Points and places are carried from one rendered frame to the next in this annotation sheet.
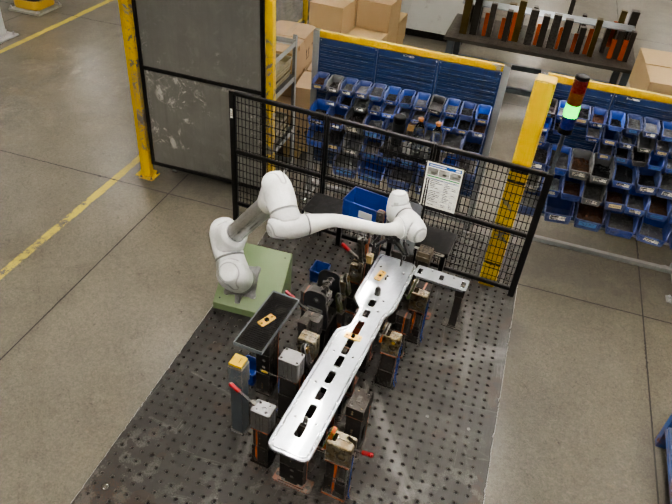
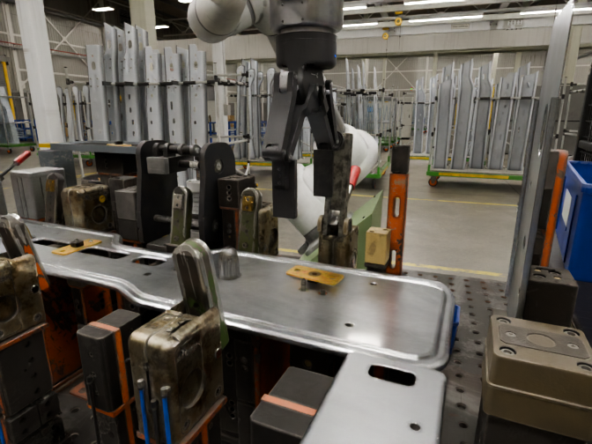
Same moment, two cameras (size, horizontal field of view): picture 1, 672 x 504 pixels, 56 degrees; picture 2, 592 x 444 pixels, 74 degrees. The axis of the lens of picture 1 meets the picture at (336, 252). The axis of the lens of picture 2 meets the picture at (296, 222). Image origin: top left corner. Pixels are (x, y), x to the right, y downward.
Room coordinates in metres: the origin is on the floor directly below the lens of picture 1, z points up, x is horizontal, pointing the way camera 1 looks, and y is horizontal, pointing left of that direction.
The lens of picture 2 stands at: (2.57, -0.80, 1.25)
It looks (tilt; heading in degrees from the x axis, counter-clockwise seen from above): 15 degrees down; 94
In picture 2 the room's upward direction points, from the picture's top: straight up
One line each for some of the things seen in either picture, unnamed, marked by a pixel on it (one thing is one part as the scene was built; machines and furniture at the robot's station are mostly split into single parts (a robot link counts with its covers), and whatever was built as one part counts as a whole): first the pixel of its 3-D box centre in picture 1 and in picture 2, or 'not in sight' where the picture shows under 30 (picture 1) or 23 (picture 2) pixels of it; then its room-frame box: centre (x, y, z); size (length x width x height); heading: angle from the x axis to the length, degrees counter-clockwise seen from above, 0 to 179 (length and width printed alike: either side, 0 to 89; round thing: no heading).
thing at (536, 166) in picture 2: (407, 228); (530, 188); (2.79, -0.37, 1.17); 0.12 x 0.01 x 0.34; 70
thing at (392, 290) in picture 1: (352, 340); (67, 249); (2.08, -0.12, 1.00); 1.38 x 0.22 x 0.02; 160
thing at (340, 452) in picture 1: (339, 465); not in sight; (1.49, -0.10, 0.88); 0.15 x 0.11 x 0.36; 70
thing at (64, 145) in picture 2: (267, 321); (118, 146); (2.00, 0.28, 1.16); 0.37 x 0.14 x 0.02; 160
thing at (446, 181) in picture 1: (441, 186); not in sight; (3.03, -0.56, 1.30); 0.23 x 0.02 x 0.31; 70
